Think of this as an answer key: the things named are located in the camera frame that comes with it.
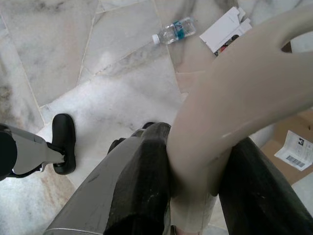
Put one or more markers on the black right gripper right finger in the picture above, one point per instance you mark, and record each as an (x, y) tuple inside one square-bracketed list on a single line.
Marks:
[(256, 195)]

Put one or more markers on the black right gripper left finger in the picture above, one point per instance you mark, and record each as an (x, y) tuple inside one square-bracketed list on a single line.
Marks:
[(144, 183)]

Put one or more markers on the robot right leg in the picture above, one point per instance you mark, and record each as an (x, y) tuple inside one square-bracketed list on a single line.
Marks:
[(93, 191)]

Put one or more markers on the robot leg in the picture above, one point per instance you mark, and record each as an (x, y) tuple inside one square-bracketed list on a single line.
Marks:
[(93, 191), (29, 151)]

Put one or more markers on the white printed paper slip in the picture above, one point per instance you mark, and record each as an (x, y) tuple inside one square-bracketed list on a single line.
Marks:
[(293, 149)]

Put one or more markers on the brown cardboard box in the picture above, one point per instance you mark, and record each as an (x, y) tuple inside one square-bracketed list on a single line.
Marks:
[(300, 127)]

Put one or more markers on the robot left leg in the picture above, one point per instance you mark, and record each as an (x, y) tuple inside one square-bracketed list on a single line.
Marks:
[(29, 151)]

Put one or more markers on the clear plastic water bottle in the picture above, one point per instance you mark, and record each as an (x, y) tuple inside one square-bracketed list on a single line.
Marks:
[(174, 30)]

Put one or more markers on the white flattened carton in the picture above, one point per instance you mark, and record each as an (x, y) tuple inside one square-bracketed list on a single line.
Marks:
[(225, 31)]

